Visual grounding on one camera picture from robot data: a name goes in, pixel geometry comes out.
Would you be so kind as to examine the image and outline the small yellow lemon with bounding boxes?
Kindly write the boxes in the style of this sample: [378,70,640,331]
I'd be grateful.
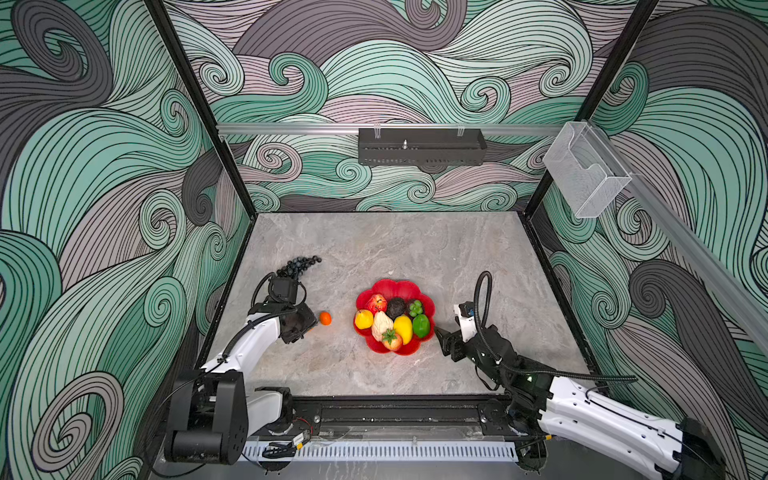
[354,309,374,330]

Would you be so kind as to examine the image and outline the black perforated wall tray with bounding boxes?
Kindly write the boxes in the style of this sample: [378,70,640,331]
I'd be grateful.
[357,129,488,169]

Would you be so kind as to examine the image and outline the beige garlic bulb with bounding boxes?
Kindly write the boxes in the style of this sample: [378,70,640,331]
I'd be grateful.
[371,311,394,342]

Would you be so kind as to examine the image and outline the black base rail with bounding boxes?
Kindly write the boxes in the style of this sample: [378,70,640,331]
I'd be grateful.
[239,395,601,439]

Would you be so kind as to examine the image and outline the aluminium rail wall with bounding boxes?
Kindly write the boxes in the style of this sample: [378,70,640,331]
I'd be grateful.
[216,122,563,137]
[596,128,767,350]

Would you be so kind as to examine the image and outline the dark avocado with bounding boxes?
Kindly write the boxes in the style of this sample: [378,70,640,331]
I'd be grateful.
[386,297,407,320]

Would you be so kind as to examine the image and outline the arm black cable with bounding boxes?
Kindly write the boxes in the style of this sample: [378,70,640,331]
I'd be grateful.
[472,271,638,385]
[218,271,308,361]

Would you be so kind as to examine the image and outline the white slotted cable duct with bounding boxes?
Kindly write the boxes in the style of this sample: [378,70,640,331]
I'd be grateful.
[278,440,518,463]

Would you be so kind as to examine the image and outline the green lime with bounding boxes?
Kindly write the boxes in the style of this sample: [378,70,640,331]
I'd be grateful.
[412,314,431,339]

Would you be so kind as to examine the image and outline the red peach with leaf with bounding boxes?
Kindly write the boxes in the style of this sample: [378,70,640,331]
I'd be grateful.
[381,329,403,351]

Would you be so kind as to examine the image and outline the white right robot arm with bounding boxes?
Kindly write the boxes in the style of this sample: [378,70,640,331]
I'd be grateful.
[436,328,729,479]

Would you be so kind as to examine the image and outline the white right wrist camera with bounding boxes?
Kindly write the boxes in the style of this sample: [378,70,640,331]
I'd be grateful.
[455,301,477,343]

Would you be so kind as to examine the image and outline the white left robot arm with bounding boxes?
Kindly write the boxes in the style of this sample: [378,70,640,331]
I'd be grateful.
[163,272,318,465]

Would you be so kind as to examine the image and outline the aluminium rail back wall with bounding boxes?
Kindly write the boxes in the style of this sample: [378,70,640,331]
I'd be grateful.
[216,122,563,137]

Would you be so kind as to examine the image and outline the black grape bunch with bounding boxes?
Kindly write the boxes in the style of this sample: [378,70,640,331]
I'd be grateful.
[276,255,322,280]

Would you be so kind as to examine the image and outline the red flower-shaped fruit bowl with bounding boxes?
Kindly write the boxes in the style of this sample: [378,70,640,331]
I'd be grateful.
[355,279,436,356]

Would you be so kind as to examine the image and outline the aluminium rail right wall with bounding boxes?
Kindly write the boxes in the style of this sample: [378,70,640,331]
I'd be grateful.
[596,128,767,350]

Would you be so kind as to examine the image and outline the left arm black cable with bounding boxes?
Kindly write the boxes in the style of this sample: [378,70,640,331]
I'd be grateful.
[218,271,308,361]

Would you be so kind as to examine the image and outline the black frame post right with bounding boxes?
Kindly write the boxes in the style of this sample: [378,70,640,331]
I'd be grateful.
[522,0,659,221]

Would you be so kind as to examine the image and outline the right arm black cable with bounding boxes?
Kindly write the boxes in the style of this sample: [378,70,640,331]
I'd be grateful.
[472,271,638,385]

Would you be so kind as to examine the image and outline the black frame post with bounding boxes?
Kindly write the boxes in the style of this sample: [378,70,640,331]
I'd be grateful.
[522,0,659,221]
[145,0,258,223]

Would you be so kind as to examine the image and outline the red apple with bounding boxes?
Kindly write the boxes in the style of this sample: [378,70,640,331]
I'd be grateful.
[366,294,388,315]

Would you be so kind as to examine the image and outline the black frame post left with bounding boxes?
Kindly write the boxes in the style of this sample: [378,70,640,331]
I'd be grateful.
[145,0,258,223]

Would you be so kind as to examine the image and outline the clear plastic wall bin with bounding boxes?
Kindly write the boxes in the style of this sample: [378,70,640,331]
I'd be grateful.
[543,121,631,219]

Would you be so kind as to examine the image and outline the large yellow lemon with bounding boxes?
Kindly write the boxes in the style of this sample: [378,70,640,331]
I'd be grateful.
[393,315,413,345]

